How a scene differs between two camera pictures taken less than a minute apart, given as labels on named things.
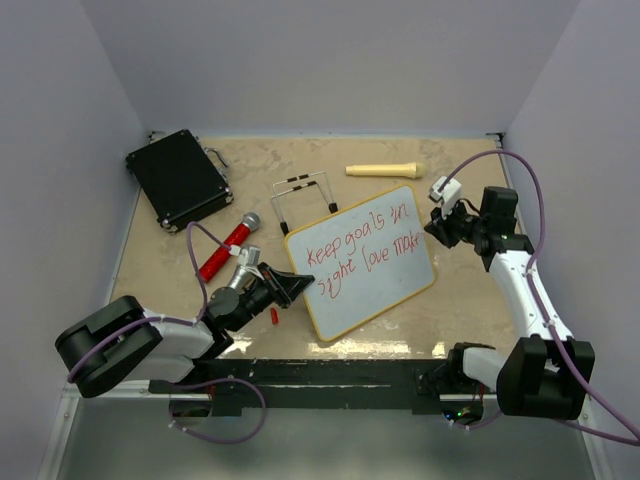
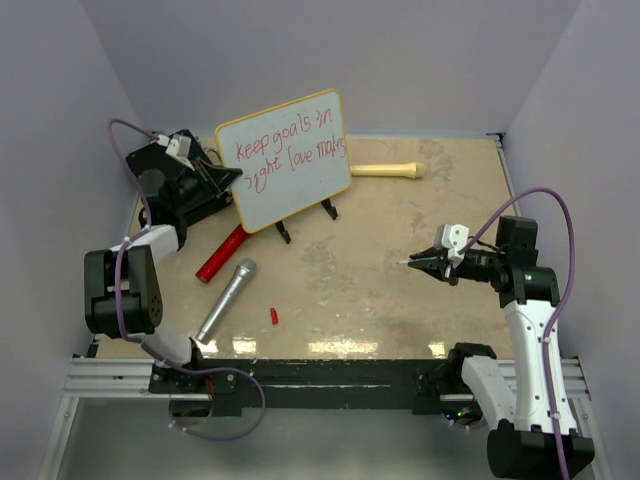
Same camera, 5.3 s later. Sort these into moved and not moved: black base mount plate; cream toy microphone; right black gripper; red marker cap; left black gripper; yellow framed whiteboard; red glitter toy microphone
Moved: left black gripper; yellow framed whiteboard; right black gripper
Not moved: cream toy microphone; red glitter toy microphone; black base mount plate; red marker cap
